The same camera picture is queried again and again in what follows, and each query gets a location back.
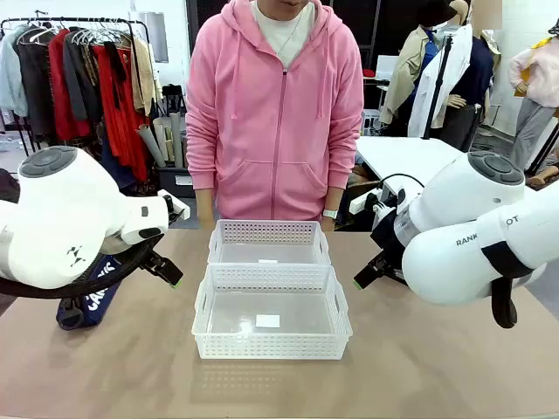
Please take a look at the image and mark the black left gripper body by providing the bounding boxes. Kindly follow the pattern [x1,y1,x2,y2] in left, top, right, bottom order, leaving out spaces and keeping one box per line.
[138,249,163,272]

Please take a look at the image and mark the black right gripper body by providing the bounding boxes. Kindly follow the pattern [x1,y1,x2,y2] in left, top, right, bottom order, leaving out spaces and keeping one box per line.
[369,208,411,264]

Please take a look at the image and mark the navy Campus pencil case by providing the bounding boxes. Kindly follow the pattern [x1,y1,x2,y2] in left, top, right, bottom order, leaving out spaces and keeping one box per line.
[55,255,124,331]

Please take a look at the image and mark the person's left forearm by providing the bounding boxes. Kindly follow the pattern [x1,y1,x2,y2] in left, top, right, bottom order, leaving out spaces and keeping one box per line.
[323,126,364,215]

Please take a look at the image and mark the person's right forearm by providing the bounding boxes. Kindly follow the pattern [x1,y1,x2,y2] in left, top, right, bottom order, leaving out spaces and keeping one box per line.
[185,126,219,215]

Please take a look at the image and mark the grey storage box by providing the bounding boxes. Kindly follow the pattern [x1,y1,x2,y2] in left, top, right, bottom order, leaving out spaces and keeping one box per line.
[156,165,194,200]

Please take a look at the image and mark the white background table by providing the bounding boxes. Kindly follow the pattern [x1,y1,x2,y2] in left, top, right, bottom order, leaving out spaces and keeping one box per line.
[355,135,477,187]

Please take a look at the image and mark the navy hanging garment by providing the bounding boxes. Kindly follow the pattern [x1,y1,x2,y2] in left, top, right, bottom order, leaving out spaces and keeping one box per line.
[99,126,136,189]

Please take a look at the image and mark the white perforated plastic basket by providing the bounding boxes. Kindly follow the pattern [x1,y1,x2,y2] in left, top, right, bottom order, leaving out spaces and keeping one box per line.
[190,263,354,361]
[207,219,333,266]

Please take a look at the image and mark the grey leaning paper roll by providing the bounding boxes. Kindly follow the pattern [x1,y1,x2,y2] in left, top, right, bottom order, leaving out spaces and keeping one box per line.
[137,124,167,168]

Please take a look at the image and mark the tall grey cardboard tube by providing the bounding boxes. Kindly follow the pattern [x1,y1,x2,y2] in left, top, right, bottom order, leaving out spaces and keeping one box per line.
[169,112,185,169]

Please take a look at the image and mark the cream paper roll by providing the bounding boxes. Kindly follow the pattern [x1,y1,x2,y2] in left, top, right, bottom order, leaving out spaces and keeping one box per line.
[151,118,170,163]

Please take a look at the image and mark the person in pink hoodie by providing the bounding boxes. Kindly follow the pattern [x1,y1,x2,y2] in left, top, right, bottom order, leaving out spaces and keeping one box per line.
[185,0,365,222]

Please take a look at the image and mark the mannequin in white lab coat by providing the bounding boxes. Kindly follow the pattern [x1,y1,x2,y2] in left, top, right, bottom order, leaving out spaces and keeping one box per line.
[408,0,473,139]

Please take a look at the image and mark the black tripod pole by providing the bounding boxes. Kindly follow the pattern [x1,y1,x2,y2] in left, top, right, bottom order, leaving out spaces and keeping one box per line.
[422,34,456,141]

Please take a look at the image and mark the mannequin in beige trench coat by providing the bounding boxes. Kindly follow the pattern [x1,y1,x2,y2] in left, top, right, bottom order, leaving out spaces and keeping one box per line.
[378,25,442,127]

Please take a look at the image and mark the black fabric cover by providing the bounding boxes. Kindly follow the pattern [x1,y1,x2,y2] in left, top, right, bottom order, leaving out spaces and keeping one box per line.
[0,168,21,204]

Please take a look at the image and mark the wooden mannequin feet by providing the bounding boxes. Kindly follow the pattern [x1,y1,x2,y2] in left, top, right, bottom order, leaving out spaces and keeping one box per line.
[526,164,559,189]

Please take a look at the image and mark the white sign board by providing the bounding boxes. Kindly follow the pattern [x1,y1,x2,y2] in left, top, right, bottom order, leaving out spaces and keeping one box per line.
[375,55,414,82]

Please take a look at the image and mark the beige hanging garment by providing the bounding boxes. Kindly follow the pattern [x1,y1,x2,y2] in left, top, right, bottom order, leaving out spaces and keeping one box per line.
[128,37,155,117]

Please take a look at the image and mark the red hanging jacket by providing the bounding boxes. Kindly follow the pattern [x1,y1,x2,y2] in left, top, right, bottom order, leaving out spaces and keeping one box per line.
[47,29,91,141]

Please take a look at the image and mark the black hanging scarf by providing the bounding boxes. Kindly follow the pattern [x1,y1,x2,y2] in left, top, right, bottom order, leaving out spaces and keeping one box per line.
[103,41,128,111]

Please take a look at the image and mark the mannequin in navy dress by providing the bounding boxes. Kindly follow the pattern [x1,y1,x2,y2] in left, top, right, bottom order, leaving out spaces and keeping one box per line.
[447,0,503,154]

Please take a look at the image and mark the grey hanging coat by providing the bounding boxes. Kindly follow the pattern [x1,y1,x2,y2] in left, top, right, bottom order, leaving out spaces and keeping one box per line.
[63,29,97,123]

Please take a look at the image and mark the dark charcoal hanging garment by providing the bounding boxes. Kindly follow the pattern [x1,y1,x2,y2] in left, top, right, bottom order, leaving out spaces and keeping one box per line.
[16,32,56,139]

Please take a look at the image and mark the black hat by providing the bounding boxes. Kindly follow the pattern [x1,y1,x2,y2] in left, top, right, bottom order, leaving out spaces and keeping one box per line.
[414,0,458,28]

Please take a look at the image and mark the pale blue hanging garment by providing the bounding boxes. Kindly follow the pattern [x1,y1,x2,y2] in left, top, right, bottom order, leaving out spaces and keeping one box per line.
[0,25,27,118]

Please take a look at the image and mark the black metal clothes rack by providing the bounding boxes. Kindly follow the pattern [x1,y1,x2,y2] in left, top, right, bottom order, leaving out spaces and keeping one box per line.
[0,16,153,158]

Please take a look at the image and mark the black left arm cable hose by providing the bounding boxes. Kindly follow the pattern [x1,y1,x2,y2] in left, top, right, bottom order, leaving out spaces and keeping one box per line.
[0,233,163,332]

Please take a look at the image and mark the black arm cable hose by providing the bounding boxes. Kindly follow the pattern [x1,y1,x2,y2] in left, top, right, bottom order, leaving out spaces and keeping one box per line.
[0,233,163,332]
[480,238,535,329]

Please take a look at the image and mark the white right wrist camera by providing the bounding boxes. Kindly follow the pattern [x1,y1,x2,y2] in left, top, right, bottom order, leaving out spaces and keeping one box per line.
[349,187,408,216]

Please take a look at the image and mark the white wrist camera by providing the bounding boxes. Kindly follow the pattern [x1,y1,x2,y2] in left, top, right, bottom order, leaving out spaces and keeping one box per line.
[349,187,408,216]
[156,189,192,222]

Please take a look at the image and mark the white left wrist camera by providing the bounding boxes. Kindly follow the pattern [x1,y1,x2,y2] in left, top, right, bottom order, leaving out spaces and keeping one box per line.
[156,189,192,222]

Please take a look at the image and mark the thin black right camera cable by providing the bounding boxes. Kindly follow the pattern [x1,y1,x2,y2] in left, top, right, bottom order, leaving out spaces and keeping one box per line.
[376,173,427,196]

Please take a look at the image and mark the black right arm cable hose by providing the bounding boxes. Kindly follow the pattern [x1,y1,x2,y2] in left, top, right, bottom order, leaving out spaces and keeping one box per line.
[480,238,535,329]

